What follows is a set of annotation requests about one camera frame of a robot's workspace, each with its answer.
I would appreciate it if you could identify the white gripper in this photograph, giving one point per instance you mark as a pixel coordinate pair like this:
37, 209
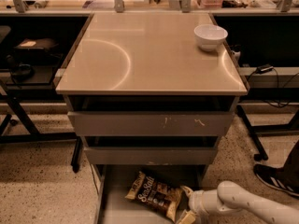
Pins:
196, 202

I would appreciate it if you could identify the brown sea salt chip bag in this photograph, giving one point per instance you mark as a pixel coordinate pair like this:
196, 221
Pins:
157, 195

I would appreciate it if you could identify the grey middle drawer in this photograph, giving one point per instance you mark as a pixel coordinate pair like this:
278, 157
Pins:
150, 155

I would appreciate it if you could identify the open grey bottom drawer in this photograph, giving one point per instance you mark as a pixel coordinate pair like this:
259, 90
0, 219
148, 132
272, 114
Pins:
116, 180

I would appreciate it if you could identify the grey top drawer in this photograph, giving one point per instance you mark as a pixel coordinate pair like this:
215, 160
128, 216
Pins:
129, 123

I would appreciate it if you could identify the grey drawer cabinet with counter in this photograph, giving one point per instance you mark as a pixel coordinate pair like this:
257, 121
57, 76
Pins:
149, 62

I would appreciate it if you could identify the black sneaker with white stripes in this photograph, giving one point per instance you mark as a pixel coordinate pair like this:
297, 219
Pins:
278, 178

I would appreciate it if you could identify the dark trouser leg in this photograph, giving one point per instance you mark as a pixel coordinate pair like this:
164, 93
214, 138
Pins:
291, 167

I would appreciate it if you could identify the black power adapter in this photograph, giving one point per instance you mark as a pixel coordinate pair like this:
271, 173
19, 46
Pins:
264, 69

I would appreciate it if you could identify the white ceramic bowl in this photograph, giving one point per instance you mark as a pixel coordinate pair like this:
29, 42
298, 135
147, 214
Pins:
209, 36

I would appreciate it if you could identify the black headphones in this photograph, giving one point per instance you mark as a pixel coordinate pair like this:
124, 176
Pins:
19, 71

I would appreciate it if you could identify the black box with label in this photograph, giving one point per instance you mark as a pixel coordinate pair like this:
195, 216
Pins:
42, 43

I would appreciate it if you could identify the black table frame right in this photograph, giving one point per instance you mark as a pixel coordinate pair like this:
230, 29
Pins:
290, 128

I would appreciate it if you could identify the black table frame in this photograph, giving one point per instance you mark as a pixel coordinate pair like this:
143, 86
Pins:
290, 128
34, 135

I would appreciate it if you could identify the black table frame left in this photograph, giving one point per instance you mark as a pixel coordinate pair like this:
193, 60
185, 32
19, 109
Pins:
34, 135

